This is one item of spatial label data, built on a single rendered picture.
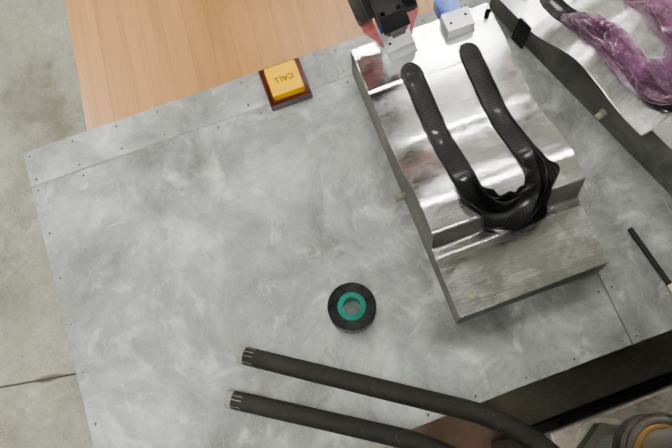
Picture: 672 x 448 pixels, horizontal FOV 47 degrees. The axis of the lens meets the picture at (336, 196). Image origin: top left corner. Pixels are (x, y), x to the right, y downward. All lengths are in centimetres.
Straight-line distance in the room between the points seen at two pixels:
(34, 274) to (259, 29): 113
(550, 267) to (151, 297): 67
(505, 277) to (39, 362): 142
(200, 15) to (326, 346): 69
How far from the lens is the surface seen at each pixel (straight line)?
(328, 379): 123
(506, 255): 128
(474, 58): 139
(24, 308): 234
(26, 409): 230
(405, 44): 132
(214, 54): 151
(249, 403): 127
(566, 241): 131
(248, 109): 144
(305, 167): 138
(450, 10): 140
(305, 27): 151
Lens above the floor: 209
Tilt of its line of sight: 71 degrees down
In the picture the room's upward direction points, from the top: 10 degrees counter-clockwise
